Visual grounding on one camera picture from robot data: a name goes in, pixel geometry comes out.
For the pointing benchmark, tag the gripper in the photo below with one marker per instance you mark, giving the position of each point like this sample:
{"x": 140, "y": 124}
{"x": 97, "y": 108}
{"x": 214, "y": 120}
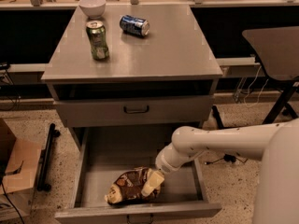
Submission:
{"x": 163, "y": 164}

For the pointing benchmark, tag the brown chip bag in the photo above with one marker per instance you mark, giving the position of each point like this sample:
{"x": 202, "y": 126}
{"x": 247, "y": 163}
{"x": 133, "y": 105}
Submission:
{"x": 127, "y": 188}

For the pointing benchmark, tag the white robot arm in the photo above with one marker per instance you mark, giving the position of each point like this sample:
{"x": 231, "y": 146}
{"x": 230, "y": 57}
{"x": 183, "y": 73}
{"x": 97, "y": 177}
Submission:
{"x": 275, "y": 145}

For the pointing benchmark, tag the open bottom drawer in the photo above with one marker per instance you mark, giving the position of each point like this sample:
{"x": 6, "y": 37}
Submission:
{"x": 110, "y": 158}

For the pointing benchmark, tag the grey metal drawer cabinet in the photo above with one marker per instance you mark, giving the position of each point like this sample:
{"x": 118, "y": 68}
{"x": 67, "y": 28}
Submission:
{"x": 174, "y": 59}

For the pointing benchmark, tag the closed middle drawer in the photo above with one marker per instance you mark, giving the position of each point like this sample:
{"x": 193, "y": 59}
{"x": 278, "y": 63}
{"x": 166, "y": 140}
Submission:
{"x": 133, "y": 111}

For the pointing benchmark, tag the black table leg left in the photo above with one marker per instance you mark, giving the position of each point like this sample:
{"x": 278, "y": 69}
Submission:
{"x": 42, "y": 185}

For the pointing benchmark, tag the cardboard box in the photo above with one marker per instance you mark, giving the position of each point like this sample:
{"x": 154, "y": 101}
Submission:
{"x": 19, "y": 163}

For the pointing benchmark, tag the blue soda can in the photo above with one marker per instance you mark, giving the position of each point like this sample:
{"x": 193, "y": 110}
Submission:
{"x": 134, "y": 26}

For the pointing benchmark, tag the green soda can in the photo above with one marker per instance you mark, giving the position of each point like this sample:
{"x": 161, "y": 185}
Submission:
{"x": 96, "y": 32}

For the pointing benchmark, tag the dark side table top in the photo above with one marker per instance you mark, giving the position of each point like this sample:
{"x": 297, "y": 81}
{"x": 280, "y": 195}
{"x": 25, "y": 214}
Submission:
{"x": 278, "y": 50}

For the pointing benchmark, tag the white bowl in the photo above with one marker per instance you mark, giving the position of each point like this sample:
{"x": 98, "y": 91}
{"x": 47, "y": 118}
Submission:
{"x": 92, "y": 8}

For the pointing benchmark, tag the black table frame right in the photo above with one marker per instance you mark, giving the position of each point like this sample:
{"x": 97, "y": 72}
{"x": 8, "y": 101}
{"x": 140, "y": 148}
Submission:
{"x": 281, "y": 103}

